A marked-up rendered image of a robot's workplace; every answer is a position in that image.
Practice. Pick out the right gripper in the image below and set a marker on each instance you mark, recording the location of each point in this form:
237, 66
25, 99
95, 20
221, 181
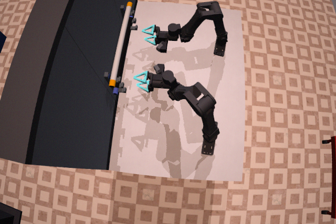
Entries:
155, 29

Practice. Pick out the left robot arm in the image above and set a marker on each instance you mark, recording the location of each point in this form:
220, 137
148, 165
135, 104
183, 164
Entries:
177, 92

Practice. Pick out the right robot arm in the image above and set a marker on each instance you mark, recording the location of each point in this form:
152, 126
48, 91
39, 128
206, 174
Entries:
187, 31

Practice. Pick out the grey panel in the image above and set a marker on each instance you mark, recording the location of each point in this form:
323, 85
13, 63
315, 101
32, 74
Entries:
56, 108

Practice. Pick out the dark grey wall rack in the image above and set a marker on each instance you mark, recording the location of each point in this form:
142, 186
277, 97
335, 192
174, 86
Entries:
107, 76

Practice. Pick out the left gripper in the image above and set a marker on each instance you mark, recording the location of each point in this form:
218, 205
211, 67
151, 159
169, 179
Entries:
150, 84

